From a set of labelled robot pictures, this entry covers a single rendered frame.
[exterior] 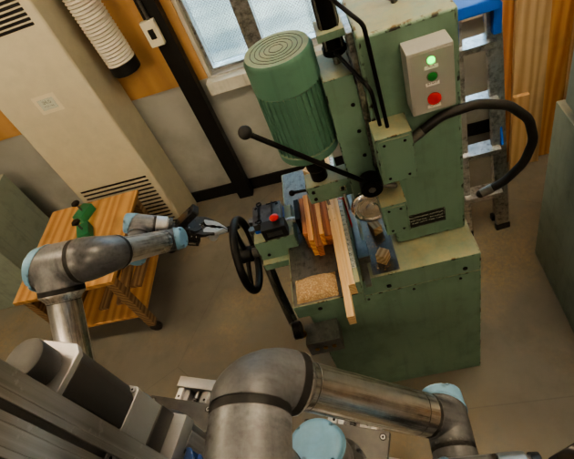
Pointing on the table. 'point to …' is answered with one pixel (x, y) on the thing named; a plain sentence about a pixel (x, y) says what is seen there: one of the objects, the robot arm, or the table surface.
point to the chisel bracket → (316, 190)
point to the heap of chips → (316, 287)
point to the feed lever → (372, 183)
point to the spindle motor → (292, 95)
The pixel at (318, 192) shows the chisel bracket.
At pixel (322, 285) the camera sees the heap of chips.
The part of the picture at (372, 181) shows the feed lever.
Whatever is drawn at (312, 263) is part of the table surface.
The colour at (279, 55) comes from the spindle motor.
